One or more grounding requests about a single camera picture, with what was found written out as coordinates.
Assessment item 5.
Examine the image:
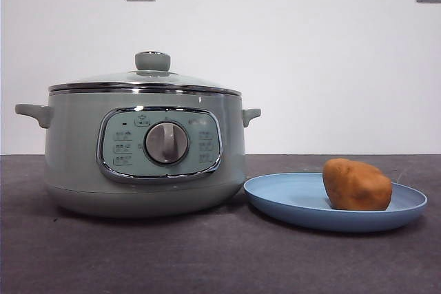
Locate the glass lid with green knob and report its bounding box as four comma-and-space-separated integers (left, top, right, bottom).
48, 51, 243, 98

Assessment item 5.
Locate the brown potato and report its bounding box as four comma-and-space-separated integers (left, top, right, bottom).
322, 158, 393, 211

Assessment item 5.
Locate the blue round plate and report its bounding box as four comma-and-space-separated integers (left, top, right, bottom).
243, 171, 429, 233

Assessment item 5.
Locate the pale green electric steamer pot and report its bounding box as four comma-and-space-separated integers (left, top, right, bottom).
14, 90, 262, 219

